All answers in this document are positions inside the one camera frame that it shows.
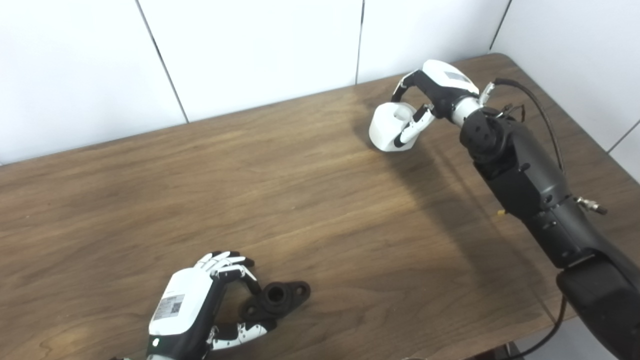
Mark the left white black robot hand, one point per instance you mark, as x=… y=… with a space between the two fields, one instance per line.
x=182 y=305

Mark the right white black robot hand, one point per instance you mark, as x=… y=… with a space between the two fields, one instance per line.
x=445 y=82

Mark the round white plastic piece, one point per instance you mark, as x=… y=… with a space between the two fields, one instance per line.
x=387 y=127

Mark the black flanged holder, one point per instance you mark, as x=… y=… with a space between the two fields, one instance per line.
x=282 y=297

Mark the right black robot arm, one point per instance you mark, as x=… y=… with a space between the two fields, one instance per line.
x=530 y=175

